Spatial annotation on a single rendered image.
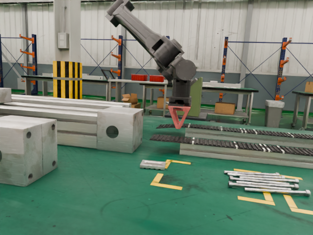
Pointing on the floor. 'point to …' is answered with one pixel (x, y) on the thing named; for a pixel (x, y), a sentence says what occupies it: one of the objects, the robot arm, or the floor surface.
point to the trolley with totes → (142, 79)
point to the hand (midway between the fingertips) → (179, 124)
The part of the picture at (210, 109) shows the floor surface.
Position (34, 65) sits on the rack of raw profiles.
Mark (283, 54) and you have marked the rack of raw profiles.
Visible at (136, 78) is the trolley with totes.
